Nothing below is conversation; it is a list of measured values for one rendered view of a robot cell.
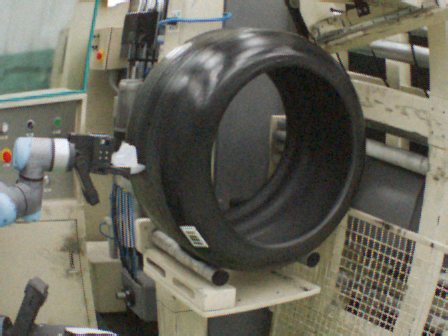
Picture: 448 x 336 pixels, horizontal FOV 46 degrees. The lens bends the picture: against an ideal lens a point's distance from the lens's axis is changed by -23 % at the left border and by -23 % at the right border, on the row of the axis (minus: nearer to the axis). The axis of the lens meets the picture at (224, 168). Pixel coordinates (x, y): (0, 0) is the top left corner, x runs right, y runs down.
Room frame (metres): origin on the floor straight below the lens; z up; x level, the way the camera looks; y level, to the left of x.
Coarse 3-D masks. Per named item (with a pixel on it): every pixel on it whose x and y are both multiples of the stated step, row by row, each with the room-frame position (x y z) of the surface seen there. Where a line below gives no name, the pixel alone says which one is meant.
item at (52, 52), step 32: (0, 0) 1.78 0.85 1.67; (32, 0) 1.86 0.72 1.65; (64, 0) 1.93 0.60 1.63; (96, 0) 2.00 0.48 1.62; (0, 32) 1.80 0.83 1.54; (32, 32) 1.87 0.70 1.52; (64, 32) 1.95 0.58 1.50; (0, 64) 1.81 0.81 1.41; (32, 64) 1.88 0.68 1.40; (64, 64) 1.96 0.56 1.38; (0, 96) 1.82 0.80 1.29; (32, 96) 1.89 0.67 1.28
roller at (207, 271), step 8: (160, 232) 1.69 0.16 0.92; (152, 240) 1.70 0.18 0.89; (160, 240) 1.66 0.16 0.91; (168, 240) 1.63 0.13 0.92; (168, 248) 1.61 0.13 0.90; (176, 248) 1.58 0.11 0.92; (184, 248) 1.57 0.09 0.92; (176, 256) 1.57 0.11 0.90; (184, 256) 1.54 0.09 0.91; (192, 256) 1.52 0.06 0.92; (184, 264) 1.54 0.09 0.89; (192, 264) 1.50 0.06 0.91; (200, 264) 1.47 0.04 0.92; (208, 264) 1.46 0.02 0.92; (200, 272) 1.46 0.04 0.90; (208, 272) 1.43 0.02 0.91; (216, 272) 1.42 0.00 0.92; (224, 272) 1.42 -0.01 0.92; (208, 280) 1.44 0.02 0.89; (216, 280) 1.41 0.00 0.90; (224, 280) 1.42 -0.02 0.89
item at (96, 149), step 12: (72, 132) 1.33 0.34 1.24; (72, 144) 1.29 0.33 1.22; (84, 144) 1.31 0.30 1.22; (96, 144) 1.31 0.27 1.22; (108, 144) 1.34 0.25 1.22; (72, 156) 1.28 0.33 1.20; (84, 156) 1.32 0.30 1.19; (96, 156) 1.31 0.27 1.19; (108, 156) 1.34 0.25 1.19; (72, 168) 1.29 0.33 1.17; (96, 168) 1.31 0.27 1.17
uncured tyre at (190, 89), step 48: (192, 48) 1.49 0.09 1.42; (240, 48) 1.41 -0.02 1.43; (288, 48) 1.45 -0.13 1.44; (144, 96) 1.48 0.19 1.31; (192, 96) 1.35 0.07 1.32; (288, 96) 1.80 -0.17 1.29; (336, 96) 1.70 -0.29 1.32; (144, 144) 1.41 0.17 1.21; (192, 144) 1.33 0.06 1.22; (288, 144) 1.82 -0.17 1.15; (336, 144) 1.74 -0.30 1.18; (144, 192) 1.44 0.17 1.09; (192, 192) 1.33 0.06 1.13; (288, 192) 1.79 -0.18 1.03; (336, 192) 1.68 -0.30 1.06; (240, 240) 1.39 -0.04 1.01; (288, 240) 1.48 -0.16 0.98
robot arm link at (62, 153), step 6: (60, 138) 1.30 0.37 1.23; (60, 144) 1.27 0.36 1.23; (66, 144) 1.28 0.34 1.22; (60, 150) 1.26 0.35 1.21; (66, 150) 1.27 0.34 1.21; (54, 156) 1.25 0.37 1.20; (60, 156) 1.26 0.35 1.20; (66, 156) 1.27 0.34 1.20; (54, 162) 1.25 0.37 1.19; (60, 162) 1.26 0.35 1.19; (66, 162) 1.27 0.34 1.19; (54, 168) 1.26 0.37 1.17; (60, 168) 1.27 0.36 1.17; (66, 168) 1.27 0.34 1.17
